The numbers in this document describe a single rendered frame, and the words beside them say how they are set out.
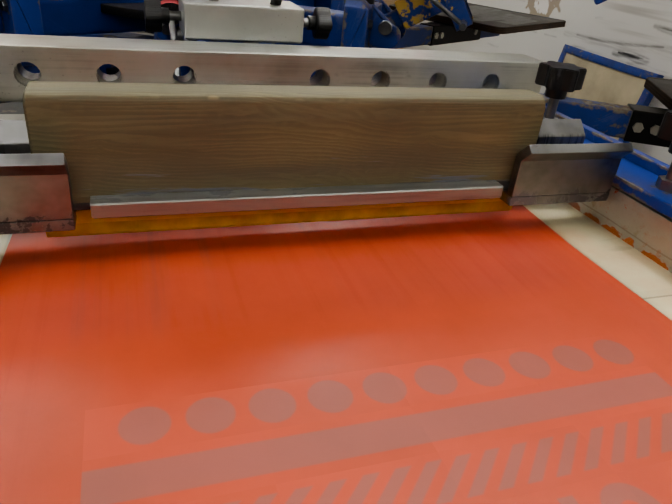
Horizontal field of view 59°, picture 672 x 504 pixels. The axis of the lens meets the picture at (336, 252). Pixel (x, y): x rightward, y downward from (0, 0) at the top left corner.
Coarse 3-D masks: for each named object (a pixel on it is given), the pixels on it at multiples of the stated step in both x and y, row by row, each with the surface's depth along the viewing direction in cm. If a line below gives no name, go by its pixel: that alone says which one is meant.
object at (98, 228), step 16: (368, 208) 45; (384, 208) 46; (400, 208) 46; (416, 208) 47; (432, 208) 47; (448, 208) 48; (464, 208) 48; (480, 208) 49; (496, 208) 49; (80, 224) 39; (96, 224) 39; (112, 224) 40; (128, 224) 40; (144, 224) 40; (160, 224) 41; (176, 224) 41; (192, 224) 42; (208, 224) 42; (224, 224) 42; (240, 224) 43; (256, 224) 43
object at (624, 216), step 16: (624, 192) 48; (576, 208) 53; (592, 208) 52; (608, 208) 50; (624, 208) 48; (640, 208) 47; (608, 224) 50; (624, 224) 48; (640, 224) 47; (656, 224) 45; (624, 240) 48; (640, 240) 47; (656, 240) 45; (656, 256) 45
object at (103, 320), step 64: (64, 256) 38; (128, 256) 39; (192, 256) 40; (256, 256) 41; (320, 256) 42; (0, 320) 32; (64, 320) 33; (128, 320) 33; (192, 320) 34; (256, 320) 34; (320, 320) 35; (0, 384) 28; (64, 384) 28; (128, 384) 29; (192, 384) 29; (256, 384) 30; (0, 448) 25; (64, 448) 25
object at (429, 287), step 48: (336, 240) 44; (384, 240) 45; (432, 240) 45; (480, 240) 46; (528, 240) 47; (384, 288) 39; (432, 288) 39; (480, 288) 40; (528, 288) 40; (576, 288) 41; (624, 288) 42; (384, 336) 34; (432, 336) 35; (480, 336) 35; (528, 336) 35; (576, 336) 36; (624, 336) 36
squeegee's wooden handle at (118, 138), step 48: (48, 96) 34; (96, 96) 35; (144, 96) 36; (192, 96) 36; (240, 96) 37; (288, 96) 38; (336, 96) 39; (384, 96) 41; (432, 96) 42; (480, 96) 43; (528, 96) 44; (48, 144) 35; (96, 144) 36; (144, 144) 37; (192, 144) 38; (240, 144) 39; (288, 144) 40; (336, 144) 41; (384, 144) 42; (432, 144) 43; (480, 144) 45; (528, 144) 46; (96, 192) 37; (144, 192) 38
